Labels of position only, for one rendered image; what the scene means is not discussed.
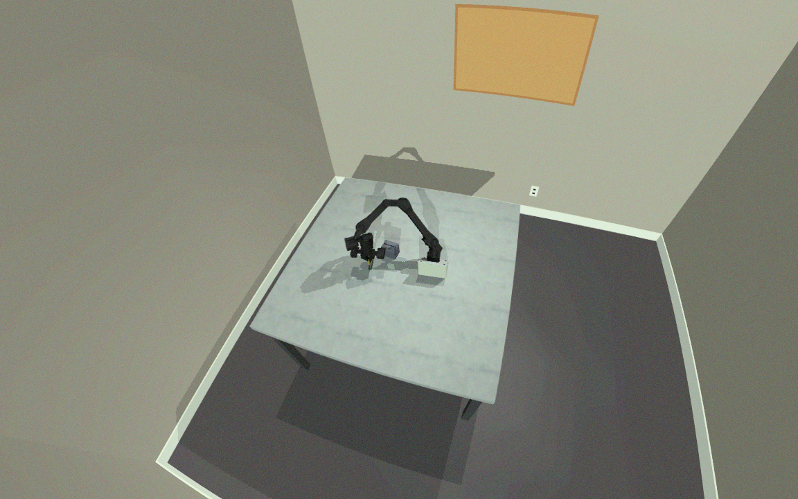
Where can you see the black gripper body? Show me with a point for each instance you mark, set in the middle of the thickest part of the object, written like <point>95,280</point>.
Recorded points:
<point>369,251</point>

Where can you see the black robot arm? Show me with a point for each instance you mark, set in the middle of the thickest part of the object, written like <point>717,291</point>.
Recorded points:
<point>366,240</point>

